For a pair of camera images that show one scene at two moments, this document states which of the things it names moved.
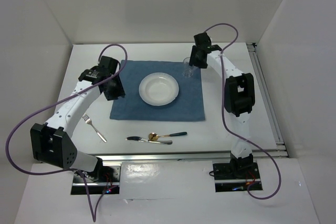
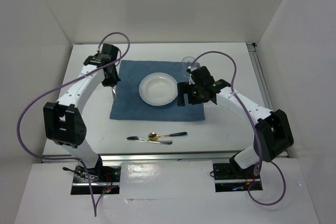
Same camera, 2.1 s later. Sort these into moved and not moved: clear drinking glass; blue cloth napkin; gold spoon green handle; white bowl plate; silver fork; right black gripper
Moved: right black gripper; silver fork
Not moved: clear drinking glass; white bowl plate; gold spoon green handle; blue cloth napkin
